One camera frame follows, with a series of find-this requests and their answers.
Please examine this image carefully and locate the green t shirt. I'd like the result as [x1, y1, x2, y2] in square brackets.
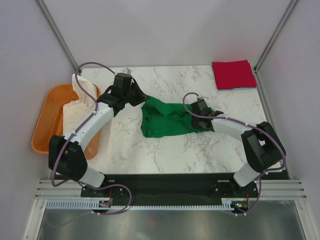
[141, 96, 206, 138]

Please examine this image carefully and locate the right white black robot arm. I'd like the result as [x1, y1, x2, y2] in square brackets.
[191, 99, 286, 197]

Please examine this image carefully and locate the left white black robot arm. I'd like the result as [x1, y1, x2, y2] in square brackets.
[48, 72, 148, 197]

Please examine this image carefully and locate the folded light blue t shirt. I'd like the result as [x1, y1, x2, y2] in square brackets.
[213, 68, 257, 92]

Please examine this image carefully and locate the folded red t shirt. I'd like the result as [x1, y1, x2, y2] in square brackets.
[211, 60, 257, 91]

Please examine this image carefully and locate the white crumpled t shirt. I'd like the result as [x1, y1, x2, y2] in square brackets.
[62, 74, 95, 134]

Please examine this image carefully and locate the orange plastic basket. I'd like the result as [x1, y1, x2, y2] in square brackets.
[30, 83, 103, 161]

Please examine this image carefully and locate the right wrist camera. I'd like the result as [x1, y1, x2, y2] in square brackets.
[196, 93, 209, 101]

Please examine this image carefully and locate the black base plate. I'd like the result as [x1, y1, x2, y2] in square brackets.
[81, 173, 258, 207]

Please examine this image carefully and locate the aluminium frame rail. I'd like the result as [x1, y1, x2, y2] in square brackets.
[35, 179, 307, 200]

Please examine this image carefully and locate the white slotted cable duct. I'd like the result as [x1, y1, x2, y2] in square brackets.
[45, 199, 234, 211]

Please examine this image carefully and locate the left aluminium corner post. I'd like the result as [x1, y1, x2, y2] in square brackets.
[34, 0, 78, 72]

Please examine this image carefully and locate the aluminium corner post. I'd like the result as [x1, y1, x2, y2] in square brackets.
[34, 0, 78, 72]
[252, 0, 300, 74]

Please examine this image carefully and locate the right aluminium corner post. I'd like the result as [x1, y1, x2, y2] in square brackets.
[252, 0, 300, 74]

